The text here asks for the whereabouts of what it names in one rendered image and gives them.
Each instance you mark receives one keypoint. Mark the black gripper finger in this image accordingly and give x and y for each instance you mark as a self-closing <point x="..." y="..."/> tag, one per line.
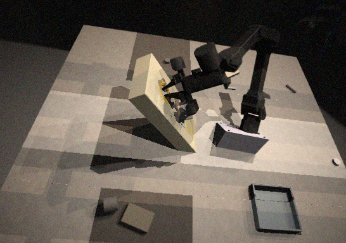
<point x="171" y="83"/>
<point x="175" y="95"/>

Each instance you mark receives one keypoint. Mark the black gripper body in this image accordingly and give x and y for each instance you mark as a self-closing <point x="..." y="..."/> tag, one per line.
<point x="191" y="83"/>

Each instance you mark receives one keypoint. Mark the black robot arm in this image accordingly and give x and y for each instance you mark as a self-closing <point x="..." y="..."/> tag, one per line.
<point x="215" y="65"/>

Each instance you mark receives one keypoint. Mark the beige flat box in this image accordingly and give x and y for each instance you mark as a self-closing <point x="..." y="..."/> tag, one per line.
<point x="137" y="217"/>
<point x="231" y="74"/>

